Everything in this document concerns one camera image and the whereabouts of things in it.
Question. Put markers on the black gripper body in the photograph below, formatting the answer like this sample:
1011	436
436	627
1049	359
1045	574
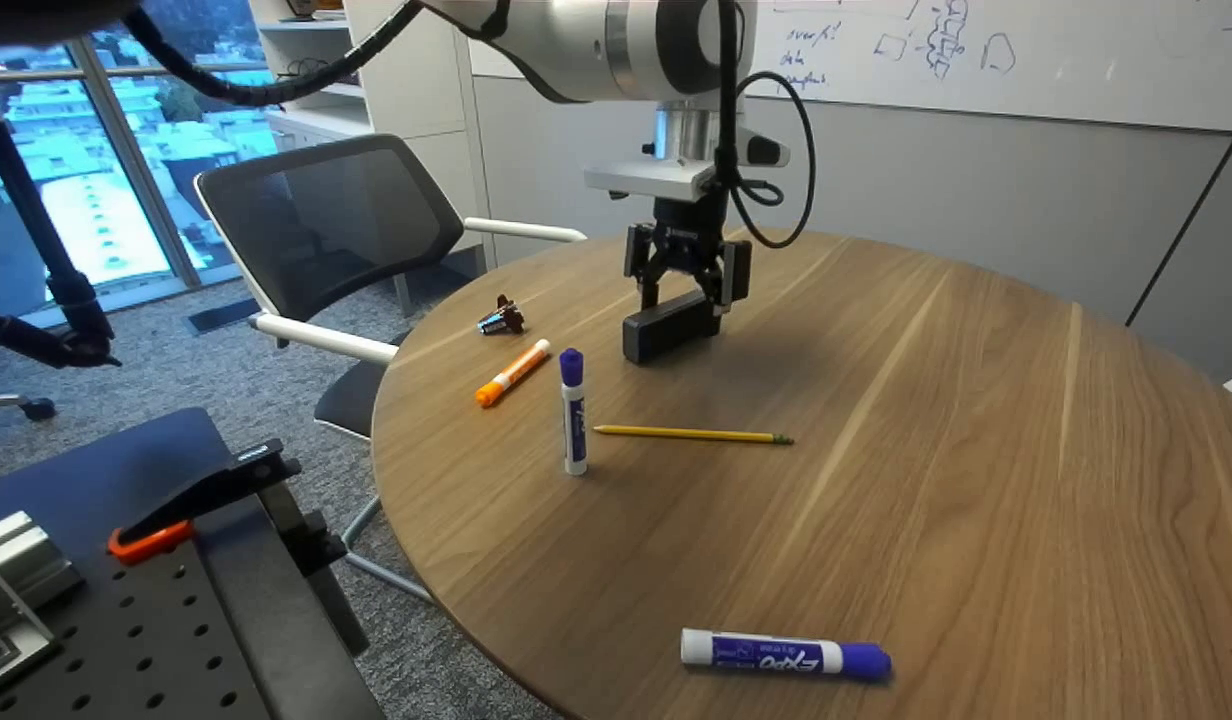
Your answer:
691	235

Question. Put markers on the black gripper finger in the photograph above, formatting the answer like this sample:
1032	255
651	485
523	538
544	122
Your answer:
639	274
736	274

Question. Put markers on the black whiteboard duster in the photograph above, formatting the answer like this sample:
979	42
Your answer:
669	330

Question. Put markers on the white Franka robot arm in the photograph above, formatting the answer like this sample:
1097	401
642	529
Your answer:
602	45

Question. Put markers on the small black object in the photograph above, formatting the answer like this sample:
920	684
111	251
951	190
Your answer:
502	316

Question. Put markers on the upright blue white marker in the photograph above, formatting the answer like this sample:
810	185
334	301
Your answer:
573	421

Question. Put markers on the orange white marker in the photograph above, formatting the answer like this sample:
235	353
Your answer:
515	374

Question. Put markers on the yellow pencil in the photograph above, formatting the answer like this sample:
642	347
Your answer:
691	432

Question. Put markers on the small blue white marker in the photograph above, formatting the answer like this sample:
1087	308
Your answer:
778	652

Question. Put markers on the white shelf unit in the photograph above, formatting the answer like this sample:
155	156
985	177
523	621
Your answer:
301	53

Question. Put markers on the black perforated robot mounting base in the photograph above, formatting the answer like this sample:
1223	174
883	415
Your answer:
151	640

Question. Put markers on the aluminium extrusion block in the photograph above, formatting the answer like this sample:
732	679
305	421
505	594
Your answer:
18	587

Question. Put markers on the grey mesh chair, white frame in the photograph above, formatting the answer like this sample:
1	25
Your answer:
320	227

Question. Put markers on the wall whiteboard with blue writing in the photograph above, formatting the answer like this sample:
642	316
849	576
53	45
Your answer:
1080	53

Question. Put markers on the black camera stand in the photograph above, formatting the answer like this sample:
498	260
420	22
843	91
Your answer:
40	255

